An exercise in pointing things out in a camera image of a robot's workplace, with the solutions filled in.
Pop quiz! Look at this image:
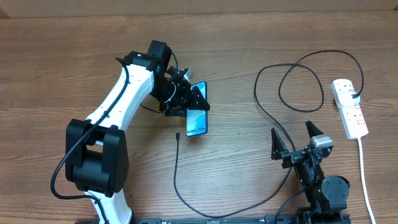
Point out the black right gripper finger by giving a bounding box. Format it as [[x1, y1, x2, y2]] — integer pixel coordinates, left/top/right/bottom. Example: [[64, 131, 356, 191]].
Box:
[[271, 128, 289, 160], [305, 121, 323, 138]]

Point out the blue Galaxy smartphone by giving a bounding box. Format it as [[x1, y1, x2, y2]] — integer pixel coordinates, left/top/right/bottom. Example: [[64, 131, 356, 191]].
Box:
[[186, 81, 208, 137]]

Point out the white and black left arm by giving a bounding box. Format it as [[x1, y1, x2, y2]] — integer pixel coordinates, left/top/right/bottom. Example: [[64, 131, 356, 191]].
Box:
[[60, 40, 210, 223]]

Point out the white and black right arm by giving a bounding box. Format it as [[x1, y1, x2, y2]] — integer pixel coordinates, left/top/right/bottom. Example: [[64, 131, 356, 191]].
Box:
[[265, 121, 351, 224]]

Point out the white charger plug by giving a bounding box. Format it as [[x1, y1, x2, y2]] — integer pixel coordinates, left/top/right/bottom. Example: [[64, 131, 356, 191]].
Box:
[[335, 91, 361, 108]]

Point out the white power strip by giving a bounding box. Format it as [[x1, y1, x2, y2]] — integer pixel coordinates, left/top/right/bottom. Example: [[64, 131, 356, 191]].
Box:
[[331, 79, 369, 139]]

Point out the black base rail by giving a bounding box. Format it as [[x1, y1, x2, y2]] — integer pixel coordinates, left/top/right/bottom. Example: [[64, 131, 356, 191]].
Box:
[[75, 215, 351, 224]]

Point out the white power strip cord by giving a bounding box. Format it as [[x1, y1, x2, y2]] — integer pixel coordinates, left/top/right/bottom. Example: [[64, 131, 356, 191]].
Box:
[[356, 138, 377, 224]]

